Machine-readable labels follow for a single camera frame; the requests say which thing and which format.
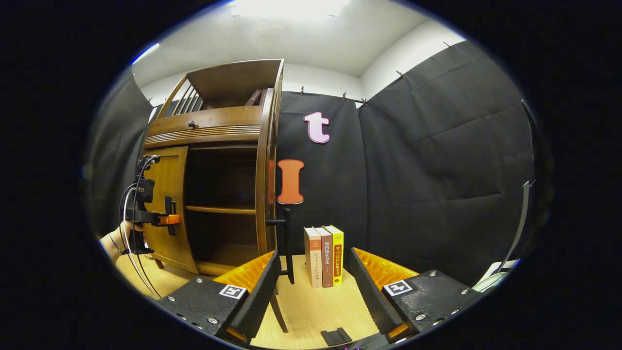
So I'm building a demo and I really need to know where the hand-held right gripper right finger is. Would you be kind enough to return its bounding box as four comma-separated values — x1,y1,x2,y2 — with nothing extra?
349,247,482,344

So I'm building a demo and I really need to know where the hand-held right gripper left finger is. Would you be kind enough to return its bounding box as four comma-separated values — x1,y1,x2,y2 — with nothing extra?
156,250,282,345

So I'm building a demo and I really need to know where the black door handle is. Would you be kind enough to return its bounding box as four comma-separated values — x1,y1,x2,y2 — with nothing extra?
164,196,178,236
266,208,295,285

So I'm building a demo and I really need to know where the wooden shoe cabinet door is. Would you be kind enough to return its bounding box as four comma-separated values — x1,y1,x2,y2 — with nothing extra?
255,88,290,334
141,146,200,274

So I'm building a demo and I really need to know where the wooden double-door shoe cabinet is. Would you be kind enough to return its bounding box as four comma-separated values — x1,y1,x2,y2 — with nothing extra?
141,59,297,334

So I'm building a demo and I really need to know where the wooden inner cabinet shelf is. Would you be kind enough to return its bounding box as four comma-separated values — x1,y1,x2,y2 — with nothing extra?
185,205,257,215

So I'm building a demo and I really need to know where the wooden cabinet drawer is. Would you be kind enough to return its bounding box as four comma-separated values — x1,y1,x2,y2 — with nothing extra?
144,106,265,142

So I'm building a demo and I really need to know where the yellow book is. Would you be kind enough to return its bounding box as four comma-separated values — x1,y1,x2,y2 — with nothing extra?
323,225,345,285

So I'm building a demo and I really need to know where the brown and white book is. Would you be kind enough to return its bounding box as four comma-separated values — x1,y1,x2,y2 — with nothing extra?
315,227,335,288

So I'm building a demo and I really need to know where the black backdrop cloth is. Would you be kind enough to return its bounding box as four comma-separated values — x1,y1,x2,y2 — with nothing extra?
85,40,552,287

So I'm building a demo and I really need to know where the large ceiling light panel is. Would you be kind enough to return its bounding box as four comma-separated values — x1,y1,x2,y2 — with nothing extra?
231,0,351,20

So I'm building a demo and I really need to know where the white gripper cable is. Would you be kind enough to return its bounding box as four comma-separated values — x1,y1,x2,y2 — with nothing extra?
120,186,157,298

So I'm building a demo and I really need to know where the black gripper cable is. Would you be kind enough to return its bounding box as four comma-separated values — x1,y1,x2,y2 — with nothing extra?
130,156,163,300

